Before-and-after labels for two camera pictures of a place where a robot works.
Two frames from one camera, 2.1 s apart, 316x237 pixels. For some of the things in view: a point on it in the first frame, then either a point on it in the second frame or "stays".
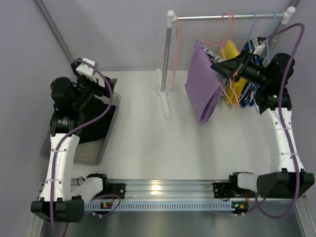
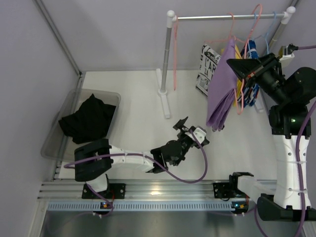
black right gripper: x=241 y=65 stays
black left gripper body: x=99 y=88 -> x=186 y=133
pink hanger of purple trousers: x=224 y=42 -> x=240 y=112
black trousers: x=97 y=130 stays
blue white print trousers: x=248 y=97 stays
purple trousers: x=203 y=85 -> x=222 y=84
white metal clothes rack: x=172 y=19 stays
